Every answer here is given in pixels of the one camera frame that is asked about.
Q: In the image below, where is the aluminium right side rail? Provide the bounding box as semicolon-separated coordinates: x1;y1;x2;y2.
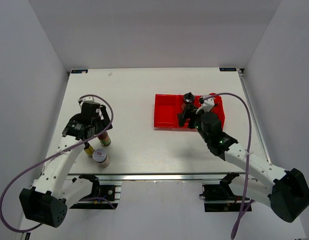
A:
237;68;272;164

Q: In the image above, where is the black cap spice grinder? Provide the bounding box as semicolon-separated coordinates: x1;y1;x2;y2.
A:
181;92;196;112

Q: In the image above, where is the blue corner label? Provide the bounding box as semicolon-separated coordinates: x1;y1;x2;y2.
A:
70;69;88;74
219;67;237;72

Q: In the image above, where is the left blue corner label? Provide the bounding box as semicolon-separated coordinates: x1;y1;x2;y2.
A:
70;69;88;74

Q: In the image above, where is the aluminium front table rail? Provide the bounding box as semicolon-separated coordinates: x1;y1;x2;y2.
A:
40;172;278;183

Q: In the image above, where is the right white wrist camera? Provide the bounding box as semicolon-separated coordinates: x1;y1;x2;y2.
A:
195;95;215;115

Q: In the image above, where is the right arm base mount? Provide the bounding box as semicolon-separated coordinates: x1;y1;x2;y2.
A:
199;172;243;213

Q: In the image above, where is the red three-compartment tray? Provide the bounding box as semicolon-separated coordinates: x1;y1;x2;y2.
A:
154;94;225;129

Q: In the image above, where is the right blue corner label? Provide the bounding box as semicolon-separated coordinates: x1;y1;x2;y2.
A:
219;67;237;72

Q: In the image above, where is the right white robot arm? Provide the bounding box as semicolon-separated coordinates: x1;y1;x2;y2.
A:
177;104;309;223

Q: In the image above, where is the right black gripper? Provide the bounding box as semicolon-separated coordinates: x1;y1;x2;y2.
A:
177;107;211;144

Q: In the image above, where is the green neck sauce bottle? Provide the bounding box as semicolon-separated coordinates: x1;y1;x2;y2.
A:
97;132;111;147

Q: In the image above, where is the silver lid spice jar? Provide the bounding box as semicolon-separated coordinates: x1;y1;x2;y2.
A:
92;148;110;168

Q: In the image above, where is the red lid sauce jar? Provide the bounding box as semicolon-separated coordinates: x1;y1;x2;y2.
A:
206;93;222;110

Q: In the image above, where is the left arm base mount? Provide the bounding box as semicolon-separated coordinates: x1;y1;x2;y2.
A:
68;174;121;210

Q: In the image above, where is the yellow cap sauce bottle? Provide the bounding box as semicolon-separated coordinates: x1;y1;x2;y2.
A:
83;142;95;158

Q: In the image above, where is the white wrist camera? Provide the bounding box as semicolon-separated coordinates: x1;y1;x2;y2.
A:
195;95;215;115
78;96;95;106

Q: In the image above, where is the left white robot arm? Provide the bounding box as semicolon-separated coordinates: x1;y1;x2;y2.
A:
19;100;112;228

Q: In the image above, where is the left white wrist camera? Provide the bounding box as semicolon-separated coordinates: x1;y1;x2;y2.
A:
78;96;95;106

